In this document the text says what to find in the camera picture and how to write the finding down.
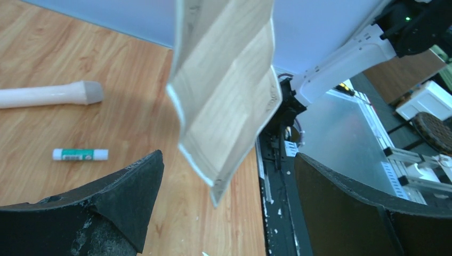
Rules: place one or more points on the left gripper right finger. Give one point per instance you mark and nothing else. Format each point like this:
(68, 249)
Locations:
(346, 217)

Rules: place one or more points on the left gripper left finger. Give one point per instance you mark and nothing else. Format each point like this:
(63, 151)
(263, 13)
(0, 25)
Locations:
(108, 216)

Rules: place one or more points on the beige letter paper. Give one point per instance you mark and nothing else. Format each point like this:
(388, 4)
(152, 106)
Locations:
(222, 84)

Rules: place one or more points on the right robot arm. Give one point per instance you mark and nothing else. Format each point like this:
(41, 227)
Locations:
(324, 43)

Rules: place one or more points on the green white glue stick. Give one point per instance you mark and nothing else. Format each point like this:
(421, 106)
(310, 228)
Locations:
(64, 154)

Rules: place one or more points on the pink cylindrical tube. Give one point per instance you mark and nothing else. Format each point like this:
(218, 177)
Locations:
(76, 93)

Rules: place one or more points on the round dark stool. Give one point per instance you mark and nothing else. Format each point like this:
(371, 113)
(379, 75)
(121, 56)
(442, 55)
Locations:
(435, 133)

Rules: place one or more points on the white storage box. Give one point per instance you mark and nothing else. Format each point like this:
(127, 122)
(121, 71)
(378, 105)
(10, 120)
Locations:
(430, 98)

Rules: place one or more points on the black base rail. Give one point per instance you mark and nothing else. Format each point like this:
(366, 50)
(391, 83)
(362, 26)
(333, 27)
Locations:
(285, 231)

